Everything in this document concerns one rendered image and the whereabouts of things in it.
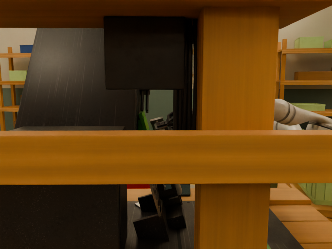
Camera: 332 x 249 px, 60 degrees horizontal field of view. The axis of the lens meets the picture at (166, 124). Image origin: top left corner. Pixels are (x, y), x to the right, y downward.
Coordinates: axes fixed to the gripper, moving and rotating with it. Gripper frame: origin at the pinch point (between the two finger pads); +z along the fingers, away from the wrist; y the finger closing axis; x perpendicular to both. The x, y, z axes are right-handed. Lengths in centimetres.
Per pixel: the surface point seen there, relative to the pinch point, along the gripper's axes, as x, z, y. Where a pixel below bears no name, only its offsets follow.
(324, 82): -278, -300, -358
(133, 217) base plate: 13.6, 18.5, -26.5
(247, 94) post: 19.1, -18.5, 27.9
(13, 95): -494, 338, -359
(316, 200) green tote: 11, -60, -72
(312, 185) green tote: 4, -62, -72
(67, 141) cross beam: 21.7, 14.9, 32.1
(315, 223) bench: 28, -42, -39
